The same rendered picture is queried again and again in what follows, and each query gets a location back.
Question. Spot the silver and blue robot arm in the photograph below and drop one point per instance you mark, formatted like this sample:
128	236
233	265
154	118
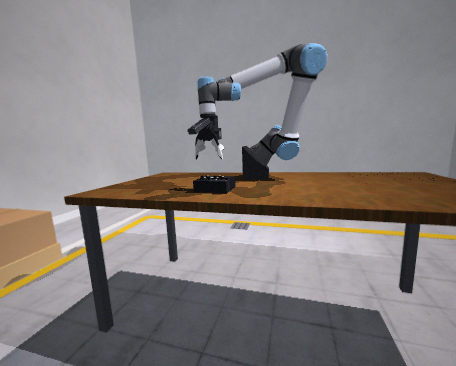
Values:
307	61

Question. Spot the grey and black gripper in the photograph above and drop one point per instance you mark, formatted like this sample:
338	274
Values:
210	132

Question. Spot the dark grey lighting desk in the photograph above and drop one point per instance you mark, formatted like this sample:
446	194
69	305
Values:
210	184

